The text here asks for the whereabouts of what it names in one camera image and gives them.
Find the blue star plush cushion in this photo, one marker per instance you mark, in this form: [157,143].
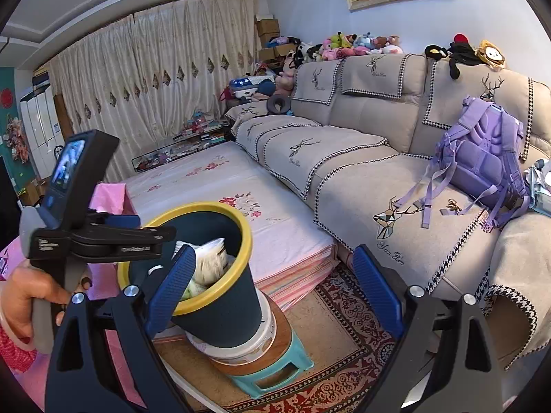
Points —
[249,86]

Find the yellow lion plush toy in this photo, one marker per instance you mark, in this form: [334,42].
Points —
[490,53]

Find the pink toy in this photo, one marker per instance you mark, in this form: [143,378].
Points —
[196,122]

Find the low bed with floral sheet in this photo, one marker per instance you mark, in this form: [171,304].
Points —
[241,180]

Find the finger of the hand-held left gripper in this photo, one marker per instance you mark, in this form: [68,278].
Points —
[122,220]
[129,236]

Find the purple backpack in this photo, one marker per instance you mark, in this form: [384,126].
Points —
[482,155]

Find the low glass shelf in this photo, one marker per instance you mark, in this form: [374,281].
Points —
[148,161]

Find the beige curtain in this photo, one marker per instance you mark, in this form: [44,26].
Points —
[163,73]

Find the open cardboard box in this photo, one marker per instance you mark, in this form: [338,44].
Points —
[277,53]

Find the pile of books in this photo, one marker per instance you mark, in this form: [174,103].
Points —
[198,142]

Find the grey neck pillow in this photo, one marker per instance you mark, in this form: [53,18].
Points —
[280,105]

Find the person's left hand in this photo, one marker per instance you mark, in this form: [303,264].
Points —
[17,301]

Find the cream carton black floral print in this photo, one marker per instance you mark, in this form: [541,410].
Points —
[211,262]

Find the red handbag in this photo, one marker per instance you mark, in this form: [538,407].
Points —
[226,94]

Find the pink floral tablecloth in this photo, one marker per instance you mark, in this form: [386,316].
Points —
[103,200]

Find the pink plush bear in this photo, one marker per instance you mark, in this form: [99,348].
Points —
[285,81]

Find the red patterned rug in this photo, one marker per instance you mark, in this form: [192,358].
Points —
[340,309]

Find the red round wall ornament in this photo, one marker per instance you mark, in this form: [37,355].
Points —
[6,98]

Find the white plastic bucket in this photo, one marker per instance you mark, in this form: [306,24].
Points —
[254,340]

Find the hanging flower decoration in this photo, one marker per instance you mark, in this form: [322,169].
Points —
[16,140]

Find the black red plush toy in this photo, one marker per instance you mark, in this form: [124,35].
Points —
[462,56]

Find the large curved television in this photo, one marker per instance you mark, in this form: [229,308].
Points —
[6,198]

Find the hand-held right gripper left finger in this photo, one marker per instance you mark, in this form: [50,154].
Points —
[170,288]

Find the teal plastic stool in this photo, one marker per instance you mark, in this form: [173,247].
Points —
[292,370]

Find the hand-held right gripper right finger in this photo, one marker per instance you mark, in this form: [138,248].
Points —
[376,288]

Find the beige sofa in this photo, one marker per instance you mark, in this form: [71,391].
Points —
[366,167]

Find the round wooden board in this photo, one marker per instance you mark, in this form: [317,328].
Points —
[275,352]

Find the dark bin with yellow rim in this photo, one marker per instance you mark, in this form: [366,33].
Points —
[224,309]

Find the pile of plush toys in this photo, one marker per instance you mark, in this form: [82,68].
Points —
[344,45]

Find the stack of flat boxes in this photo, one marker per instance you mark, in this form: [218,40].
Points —
[41,79]

